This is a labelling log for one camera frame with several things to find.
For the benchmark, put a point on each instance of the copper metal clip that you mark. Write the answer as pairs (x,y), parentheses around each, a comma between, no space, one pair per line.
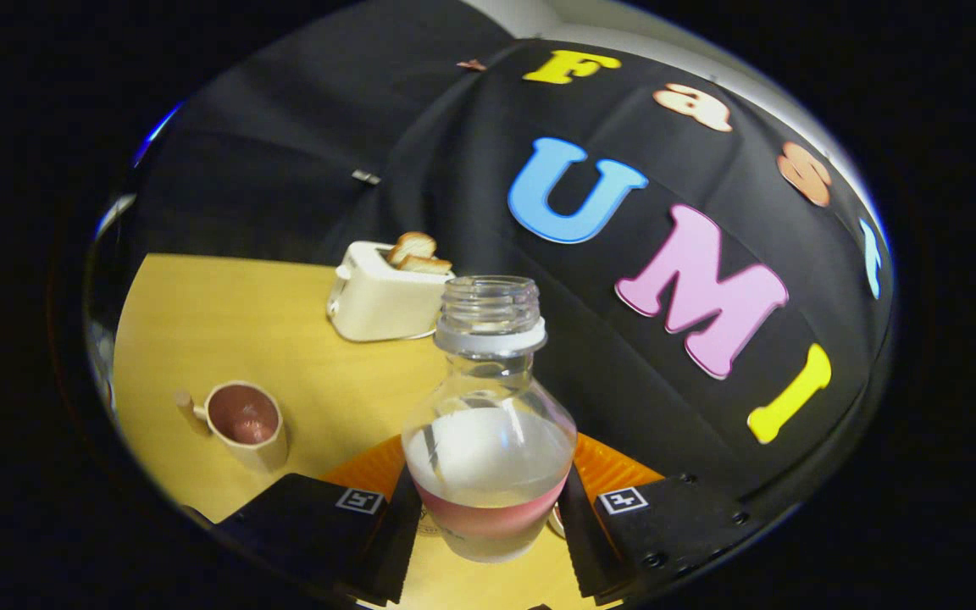
(471,64)

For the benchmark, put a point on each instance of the wooden table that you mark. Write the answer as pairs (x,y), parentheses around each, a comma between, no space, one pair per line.
(327,381)

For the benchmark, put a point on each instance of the cream toaster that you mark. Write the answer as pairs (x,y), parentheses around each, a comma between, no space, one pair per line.
(382,305)

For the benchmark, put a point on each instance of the silver metal clip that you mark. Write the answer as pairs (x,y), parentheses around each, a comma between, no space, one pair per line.
(365,176)

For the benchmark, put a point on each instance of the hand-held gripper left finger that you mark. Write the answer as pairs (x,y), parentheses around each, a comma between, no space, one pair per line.
(399,546)

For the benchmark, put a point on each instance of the round cork coaster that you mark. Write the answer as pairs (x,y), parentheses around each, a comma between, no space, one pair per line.
(429,524)

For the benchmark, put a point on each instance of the toast slice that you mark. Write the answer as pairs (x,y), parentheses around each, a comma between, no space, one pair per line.
(427,265)
(412,246)

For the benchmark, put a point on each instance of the black backdrop cloth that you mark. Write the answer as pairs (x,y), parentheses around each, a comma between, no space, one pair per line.
(327,110)

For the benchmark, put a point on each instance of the clear juice bottle pink label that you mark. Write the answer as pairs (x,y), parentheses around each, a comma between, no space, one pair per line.
(492,466)

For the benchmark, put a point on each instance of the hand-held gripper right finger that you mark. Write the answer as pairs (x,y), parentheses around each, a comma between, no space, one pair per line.
(583,546)

